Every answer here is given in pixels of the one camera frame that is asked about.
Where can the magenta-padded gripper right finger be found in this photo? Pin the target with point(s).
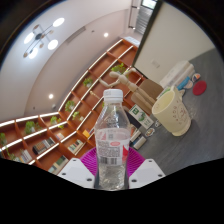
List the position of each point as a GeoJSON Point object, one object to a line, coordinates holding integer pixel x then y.
{"type": "Point", "coordinates": [148, 170]}

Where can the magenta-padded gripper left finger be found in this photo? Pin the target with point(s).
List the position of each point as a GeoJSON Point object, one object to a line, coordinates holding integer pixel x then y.
{"type": "Point", "coordinates": [75, 170]}

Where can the clear plastic water bottle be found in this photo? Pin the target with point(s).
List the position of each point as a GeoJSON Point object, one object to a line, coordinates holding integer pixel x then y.
{"type": "Point", "coordinates": [112, 133]}

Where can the stack of dark books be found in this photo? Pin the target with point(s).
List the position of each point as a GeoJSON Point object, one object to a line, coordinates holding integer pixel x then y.
{"type": "Point", "coordinates": [138, 141]}

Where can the brown wooden shelf unit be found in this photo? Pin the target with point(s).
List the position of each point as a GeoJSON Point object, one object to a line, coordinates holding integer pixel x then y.
{"type": "Point", "coordinates": [66, 133]}

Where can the printed round sticker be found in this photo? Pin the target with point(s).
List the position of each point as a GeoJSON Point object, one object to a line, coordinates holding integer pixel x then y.
{"type": "Point", "coordinates": [196, 77]}
{"type": "Point", "coordinates": [189, 85]}
{"type": "Point", "coordinates": [157, 123]}

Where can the green-white drink carton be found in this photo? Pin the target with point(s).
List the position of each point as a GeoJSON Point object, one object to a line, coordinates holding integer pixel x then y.
{"type": "Point", "coordinates": [141, 116]}

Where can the cream mug with red print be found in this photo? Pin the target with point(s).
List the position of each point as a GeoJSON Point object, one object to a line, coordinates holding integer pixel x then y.
{"type": "Point", "coordinates": [170, 115]}

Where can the recessed ceiling spotlight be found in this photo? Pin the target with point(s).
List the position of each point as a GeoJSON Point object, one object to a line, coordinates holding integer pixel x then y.
{"type": "Point", "coordinates": [106, 34]}
{"type": "Point", "coordinates": [50, 96]}

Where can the tan upholstered chair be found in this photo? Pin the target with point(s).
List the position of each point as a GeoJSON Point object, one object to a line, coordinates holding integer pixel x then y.
{"type": "Point", "coordinates": [150, 87]}

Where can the flat round red coaster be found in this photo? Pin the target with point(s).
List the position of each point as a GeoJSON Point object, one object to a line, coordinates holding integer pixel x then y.
{"type": "Point", "coordinates": [199, 88]}

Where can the ceiling air vent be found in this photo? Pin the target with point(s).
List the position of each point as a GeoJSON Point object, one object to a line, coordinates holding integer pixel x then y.
{"type": "Point", "coordinates": [76, 35]}

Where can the round-bulb ceiling chandelier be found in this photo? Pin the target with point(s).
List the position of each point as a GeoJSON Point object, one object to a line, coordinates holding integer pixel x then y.
{"type": "Point", "coordinates": [41, 38]}

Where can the grey window curtain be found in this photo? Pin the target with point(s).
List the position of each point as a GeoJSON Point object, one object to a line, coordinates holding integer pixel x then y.
{"type": "Point", "coordinates": [144, 20]}

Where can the white wall outlet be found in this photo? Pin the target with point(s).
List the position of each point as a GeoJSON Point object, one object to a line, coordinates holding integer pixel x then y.
{"type": "Point", "coordinates": [155, 64]}

